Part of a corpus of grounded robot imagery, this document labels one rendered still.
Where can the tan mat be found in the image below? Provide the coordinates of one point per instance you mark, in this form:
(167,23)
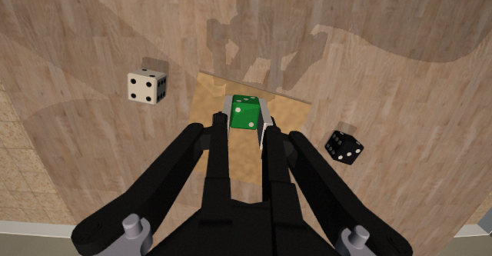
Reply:
(244,154)

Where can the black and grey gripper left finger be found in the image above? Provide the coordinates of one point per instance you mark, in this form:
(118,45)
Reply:
(125,226)

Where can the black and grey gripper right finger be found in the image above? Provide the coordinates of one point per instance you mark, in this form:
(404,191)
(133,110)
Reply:
(352,228)

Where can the white die with black pips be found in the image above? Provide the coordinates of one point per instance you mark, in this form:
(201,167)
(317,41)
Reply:
(146,86)

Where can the green die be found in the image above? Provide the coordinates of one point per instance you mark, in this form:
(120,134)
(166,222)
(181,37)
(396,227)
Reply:
(244,112)

